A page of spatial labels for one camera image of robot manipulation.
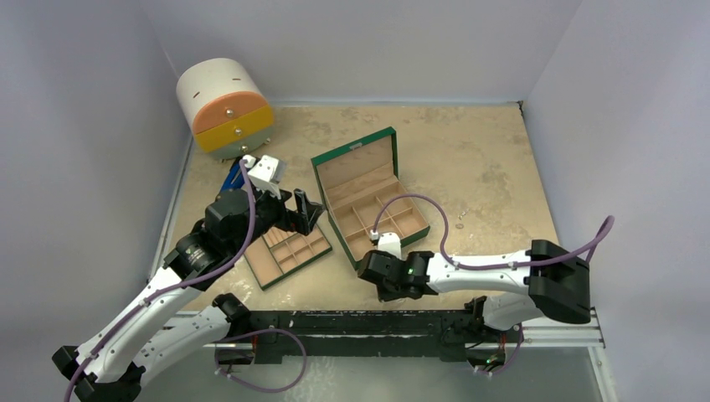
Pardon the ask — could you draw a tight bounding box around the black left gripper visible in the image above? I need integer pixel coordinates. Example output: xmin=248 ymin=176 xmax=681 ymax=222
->
xmin=228 ymin=183 xmax=322 ymax=255

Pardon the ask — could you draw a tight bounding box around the beige removable jewelry tray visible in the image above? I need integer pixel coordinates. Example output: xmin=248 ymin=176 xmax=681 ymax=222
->
xmin=244 ymin=225 xmax=332 ymax=291

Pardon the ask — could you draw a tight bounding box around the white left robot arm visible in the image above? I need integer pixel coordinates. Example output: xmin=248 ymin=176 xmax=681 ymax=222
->
xmin=52 ymin=185 xmax=325 ymax=401

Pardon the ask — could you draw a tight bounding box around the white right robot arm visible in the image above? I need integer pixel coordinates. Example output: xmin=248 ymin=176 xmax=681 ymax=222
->
xmin=357 ymin=240 xmax=591 ymax=341

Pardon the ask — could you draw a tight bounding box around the green jewelry box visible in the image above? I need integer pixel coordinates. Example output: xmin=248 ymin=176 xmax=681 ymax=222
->
xmin=311 ymin=127 xmax=430 ymax=268

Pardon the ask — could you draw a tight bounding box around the blue hand tool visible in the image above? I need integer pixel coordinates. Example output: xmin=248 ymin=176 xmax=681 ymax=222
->
xmin=219 ymin=157 xmax=244 ymax=192

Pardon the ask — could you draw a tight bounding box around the white round drawer cabinet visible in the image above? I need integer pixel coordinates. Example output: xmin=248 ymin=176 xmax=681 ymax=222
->
xmin=176 ymin=58 xmax=275 ymax=160

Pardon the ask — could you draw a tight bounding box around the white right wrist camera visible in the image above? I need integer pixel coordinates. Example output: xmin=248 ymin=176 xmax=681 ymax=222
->
xmin=369 ymin=230 xmax=402 ymax=259

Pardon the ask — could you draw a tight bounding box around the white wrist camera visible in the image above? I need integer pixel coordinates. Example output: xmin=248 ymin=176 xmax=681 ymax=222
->
xmin=369 ymin=230 xmax=402 ymax=259
xmin=242 ymin=155 xmax=287 ymax=200

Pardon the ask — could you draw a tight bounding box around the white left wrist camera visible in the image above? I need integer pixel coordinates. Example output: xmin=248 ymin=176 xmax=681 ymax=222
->
xmin=242 ymin=155 xmax=287 ymax=200

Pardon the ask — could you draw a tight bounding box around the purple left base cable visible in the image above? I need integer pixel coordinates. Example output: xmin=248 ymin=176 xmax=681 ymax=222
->
xmin=213 ymin=328 xmax=308 ymax=394

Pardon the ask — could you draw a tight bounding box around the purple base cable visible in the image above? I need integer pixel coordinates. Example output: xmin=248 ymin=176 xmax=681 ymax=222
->
xmin=472 ymin=327 xmax=526 ymax=379
xmin=213 ymin=328 xmax=308 ymax=394

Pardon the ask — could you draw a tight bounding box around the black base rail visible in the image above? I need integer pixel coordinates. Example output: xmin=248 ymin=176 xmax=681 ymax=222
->
xmin=218 ymin=309 xmax=523 ymax=368

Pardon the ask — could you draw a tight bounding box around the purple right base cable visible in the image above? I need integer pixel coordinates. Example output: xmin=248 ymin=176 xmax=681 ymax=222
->
xmin=472 ymin=327 xmax=526 ymax=379

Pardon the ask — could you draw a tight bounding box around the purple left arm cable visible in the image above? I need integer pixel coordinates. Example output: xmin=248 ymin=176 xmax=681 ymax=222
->
xmin=62 ymin=161 xmax=257 ymax=402

